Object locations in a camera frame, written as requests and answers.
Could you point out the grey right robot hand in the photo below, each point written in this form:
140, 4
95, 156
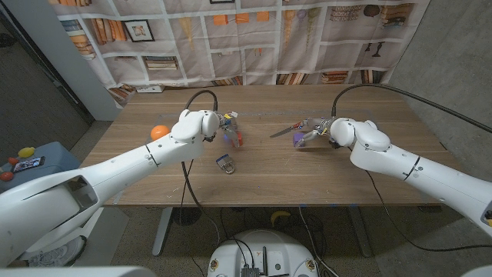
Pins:
319, 126

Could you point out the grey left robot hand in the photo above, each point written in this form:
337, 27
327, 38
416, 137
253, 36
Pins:
230, 125

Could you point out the red magnetic block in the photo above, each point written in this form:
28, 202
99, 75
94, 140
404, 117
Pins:
239, 138

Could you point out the purple magnetic block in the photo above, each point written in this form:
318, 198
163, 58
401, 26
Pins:
296, 137

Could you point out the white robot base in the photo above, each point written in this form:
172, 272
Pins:
265, 250

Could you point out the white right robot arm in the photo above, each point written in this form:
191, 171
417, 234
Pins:
415, 173

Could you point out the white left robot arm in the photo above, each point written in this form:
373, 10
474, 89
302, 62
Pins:
115, 181

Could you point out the orange ball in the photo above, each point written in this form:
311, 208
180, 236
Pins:
157, 131

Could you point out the yellow toy banana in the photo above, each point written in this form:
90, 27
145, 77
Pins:
280, 215

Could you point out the yellow toy lemon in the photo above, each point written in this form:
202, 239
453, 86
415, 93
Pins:
26, 152

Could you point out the small red toy fruit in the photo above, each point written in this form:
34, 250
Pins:
13, 161

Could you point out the silver padlock with blue base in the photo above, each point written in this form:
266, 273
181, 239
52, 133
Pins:
225, 162

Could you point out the printed bookshelf backdrop cloth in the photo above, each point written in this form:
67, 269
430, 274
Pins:
238, 46

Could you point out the white power strip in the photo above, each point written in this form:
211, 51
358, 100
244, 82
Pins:
150, 89

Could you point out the black round floor object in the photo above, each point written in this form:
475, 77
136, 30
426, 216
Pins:
187, 215

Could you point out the grey table leg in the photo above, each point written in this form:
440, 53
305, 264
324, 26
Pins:
361, 231

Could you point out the white table leg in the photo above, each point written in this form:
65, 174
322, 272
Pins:
161, 231

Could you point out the blue-grey ottoman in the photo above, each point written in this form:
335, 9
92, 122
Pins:
42, 173

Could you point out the white sneaker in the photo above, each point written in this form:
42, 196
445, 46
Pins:
63, 253

